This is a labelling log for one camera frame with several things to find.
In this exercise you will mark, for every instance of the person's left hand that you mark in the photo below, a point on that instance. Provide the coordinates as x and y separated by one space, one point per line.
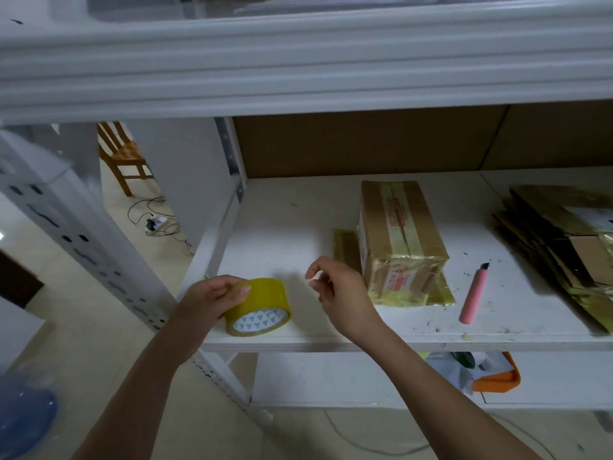
201 311

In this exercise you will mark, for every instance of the person's left forearm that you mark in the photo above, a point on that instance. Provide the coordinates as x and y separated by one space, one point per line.
129 402

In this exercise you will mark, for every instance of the wooden chair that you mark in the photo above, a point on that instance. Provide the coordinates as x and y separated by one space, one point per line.
120 153

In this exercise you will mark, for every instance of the white metal shelf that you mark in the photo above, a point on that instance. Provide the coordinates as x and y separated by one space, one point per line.
287 72

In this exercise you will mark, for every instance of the white power strip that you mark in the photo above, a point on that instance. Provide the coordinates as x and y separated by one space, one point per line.
155 223

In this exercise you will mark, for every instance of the pink utility knife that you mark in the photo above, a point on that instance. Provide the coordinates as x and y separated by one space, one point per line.
474 295

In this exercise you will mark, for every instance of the orange plastic object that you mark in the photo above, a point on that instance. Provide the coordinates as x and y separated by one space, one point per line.
500 376

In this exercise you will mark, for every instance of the yellow tape roll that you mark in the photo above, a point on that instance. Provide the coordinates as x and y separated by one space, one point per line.
263 297

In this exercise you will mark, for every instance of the blue round object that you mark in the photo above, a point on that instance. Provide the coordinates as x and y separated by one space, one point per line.
24 417

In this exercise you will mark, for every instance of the stack of cardboard boxes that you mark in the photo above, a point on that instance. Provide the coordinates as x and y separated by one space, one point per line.
565 249

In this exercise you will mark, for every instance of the person's right forearm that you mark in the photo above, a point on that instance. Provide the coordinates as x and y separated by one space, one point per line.
441 402

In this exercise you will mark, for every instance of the dark brown cabinet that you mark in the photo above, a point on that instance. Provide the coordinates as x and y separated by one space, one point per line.
19 282

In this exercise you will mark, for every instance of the person's right hand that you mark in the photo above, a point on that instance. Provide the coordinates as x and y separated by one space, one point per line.
345 297

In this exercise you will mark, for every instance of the large plain cardboard box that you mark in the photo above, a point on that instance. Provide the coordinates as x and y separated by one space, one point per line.
398 234

